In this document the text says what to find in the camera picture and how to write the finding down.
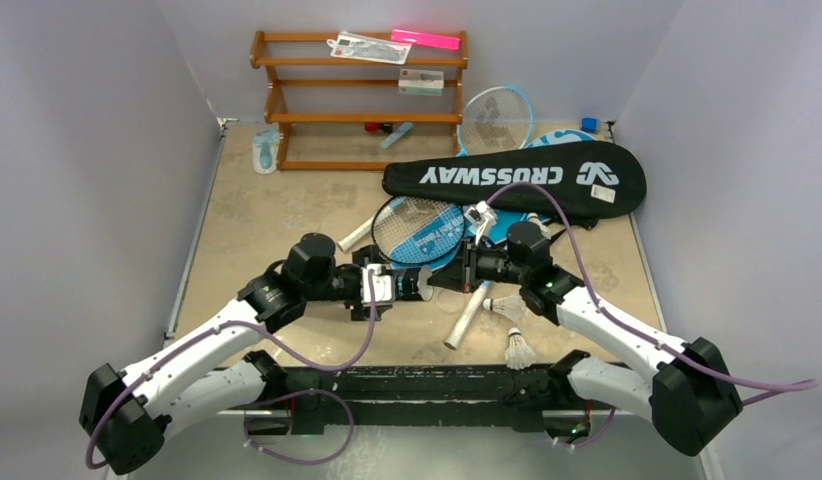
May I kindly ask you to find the white shuttlecock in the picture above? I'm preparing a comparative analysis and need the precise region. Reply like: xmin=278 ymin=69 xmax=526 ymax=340
xmin=526 ymin=212 xmax=551 ymax=239
xmin=482 ymin=295 xmax=526 ymax=322
xmin=504 ymin=327 xmax=537 ymax=370

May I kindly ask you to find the black Crossway racket bag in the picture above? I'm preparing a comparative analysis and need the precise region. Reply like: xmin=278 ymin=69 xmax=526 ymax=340
xmin=382 ymin=141 xmax=647 ymax=222

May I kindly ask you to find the black shuttlecock tube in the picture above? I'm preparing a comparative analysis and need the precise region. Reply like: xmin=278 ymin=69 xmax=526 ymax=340
xmin=392 ymin=266 xmax=434 ymax=302

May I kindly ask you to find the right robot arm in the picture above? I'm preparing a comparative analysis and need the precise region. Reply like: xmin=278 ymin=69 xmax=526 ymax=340
xmin=440 ymin=221 xmax=744 ymax=456

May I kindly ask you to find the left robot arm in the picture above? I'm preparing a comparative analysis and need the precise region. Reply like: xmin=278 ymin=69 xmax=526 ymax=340
xmin=79 ymin=233 xmax=393 ymax=475

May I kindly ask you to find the light blue badminton racket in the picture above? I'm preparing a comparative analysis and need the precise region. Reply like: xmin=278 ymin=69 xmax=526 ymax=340
xmin=457 ymin=86 xmax=534 ymax=156

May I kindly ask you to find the blue racket bag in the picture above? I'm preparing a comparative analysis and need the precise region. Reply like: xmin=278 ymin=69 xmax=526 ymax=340
xmin=384 ymin=127 xmax=601 ymax=287

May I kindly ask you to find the light blue packaged item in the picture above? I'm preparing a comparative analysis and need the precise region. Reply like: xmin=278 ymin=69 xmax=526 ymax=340
xmin=252 ymin=127 xmax=281 ymax=175

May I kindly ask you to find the small blue cube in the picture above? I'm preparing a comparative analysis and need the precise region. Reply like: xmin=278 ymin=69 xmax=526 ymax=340
xmin=580 ymin=117 xmax=599 ymax=134

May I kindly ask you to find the light blue strip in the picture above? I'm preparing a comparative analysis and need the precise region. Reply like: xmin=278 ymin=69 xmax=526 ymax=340
xmin=379 ymin=122 xmax=414 ymax=150

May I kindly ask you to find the red black small object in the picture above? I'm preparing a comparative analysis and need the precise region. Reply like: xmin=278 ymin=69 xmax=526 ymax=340
xmin=364 ymin=122 xmax=394 ymax=134

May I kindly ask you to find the wooden shelf rack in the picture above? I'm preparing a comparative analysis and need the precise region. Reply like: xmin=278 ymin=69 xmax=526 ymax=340
xmin=249 ymin=30 xmax=470 ymax=171

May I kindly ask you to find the white green box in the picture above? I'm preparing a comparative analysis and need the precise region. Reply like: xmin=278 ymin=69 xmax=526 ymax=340
xmin=397 ymin=68 xmax=445 ymax=97

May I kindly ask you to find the white blister package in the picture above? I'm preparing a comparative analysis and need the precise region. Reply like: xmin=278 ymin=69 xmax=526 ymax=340
xmin=325 ymin=32 xmax=412 ymax=65

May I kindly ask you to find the pink bar on shelf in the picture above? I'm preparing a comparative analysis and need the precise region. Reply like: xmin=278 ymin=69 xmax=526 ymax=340
xmin=390 ymin=29 xmax=461 ymax=51

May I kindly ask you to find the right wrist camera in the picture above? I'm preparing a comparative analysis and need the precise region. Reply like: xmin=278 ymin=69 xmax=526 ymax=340
xmin=464 ymin=201 xmax=497 ymax=246

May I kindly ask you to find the white racket handle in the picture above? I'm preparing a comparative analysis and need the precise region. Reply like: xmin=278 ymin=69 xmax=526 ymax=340
xmin=444 ymin=281 xmax=491 ymax=350

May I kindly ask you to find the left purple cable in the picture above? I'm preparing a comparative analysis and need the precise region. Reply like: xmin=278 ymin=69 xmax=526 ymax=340
xmin=84 ymin=268 xmax=379 ymax=470

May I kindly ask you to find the purple cable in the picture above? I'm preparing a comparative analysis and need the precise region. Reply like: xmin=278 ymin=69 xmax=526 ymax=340
xmin=483 ymin=182 xmax=820 ymax=452
xmin=84 ymin=268 xmax=379 ymax=470

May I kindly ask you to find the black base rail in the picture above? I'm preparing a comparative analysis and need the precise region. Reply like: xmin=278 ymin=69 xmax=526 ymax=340
xmin=218 ymin=357 xmax=618 ymax=439

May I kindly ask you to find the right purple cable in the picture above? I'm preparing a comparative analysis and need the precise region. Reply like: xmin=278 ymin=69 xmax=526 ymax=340
xmin=483 ymin=182 xmax=820 ymax=452

